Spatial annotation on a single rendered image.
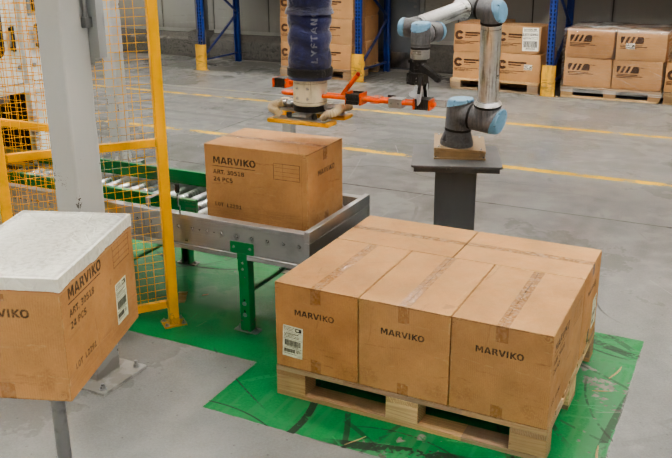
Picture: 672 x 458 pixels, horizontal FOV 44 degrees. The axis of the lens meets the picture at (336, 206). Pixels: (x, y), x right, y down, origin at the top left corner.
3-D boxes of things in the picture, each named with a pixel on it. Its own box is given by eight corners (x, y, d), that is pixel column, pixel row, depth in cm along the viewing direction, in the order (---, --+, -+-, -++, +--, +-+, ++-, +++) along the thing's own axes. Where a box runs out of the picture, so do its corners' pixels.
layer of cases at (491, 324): (276, 364, 369) (274, 281, 357) (369, 284, 454) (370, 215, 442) (546, 431, 318) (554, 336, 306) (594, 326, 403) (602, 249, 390)
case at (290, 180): (207, 216, 439) (203, 143, 426) (247, 196, 473) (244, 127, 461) (308, 232, 414) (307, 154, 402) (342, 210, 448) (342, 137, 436)
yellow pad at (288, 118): (266, 122, 413) (266, 112, 412) (276, 118, 422) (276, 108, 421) (328, 128, 400) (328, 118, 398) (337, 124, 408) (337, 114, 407)
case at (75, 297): (72, 402, 250) (57, 279, 238) (-55, 395, 254) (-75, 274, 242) (139, 316, 307) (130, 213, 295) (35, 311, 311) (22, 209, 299)
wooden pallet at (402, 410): (277, 393, 374) (276, 364, 369) (369, 308, 459) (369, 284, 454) (544, 463, 322) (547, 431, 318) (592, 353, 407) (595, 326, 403)
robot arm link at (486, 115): (480, 124, 474) (485, -7, 439) (508, 130, 465) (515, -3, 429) (467, 133, 464) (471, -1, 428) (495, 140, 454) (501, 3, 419)
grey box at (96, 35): (64, 56, 356) (57, -16, 347) (73, 54, 361) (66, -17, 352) (100, 58, 348) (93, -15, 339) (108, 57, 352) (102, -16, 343)
